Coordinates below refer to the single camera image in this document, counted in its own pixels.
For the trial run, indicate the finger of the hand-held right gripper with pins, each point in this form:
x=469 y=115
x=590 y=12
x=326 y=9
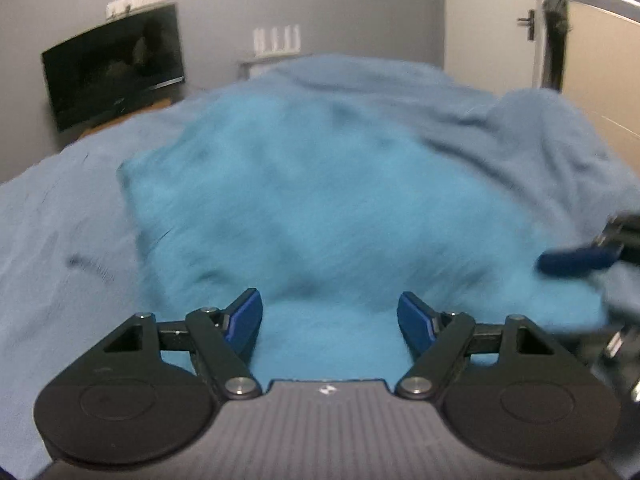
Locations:
x=617 y=355
x=575 y=260

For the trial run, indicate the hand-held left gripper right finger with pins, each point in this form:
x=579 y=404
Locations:
x=415 y=320

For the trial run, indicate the wooden monitor stand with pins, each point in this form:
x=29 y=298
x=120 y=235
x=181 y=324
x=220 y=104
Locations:
x=130 y=116

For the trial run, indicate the beige wardrobe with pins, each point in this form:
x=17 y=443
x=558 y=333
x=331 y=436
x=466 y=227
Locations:
x=605 y=50

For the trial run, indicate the white router with antennas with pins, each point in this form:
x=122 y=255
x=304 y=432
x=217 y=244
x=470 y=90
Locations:
x=277 y=40

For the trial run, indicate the blue zip jacket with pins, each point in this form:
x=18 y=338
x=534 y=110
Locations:
x=310 y=200

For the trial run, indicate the white door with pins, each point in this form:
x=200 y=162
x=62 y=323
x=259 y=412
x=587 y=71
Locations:
x=485 y=25

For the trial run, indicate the black flat monitor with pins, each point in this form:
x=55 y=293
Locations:
x=112 y=65

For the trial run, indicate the grey-blue bed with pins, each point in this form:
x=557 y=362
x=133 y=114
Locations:
x=60 y=220

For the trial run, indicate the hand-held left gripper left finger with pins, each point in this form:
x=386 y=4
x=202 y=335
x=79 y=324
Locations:
x=245 y=320

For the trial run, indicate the white wall power strip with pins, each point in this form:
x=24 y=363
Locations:
x=136 y=1

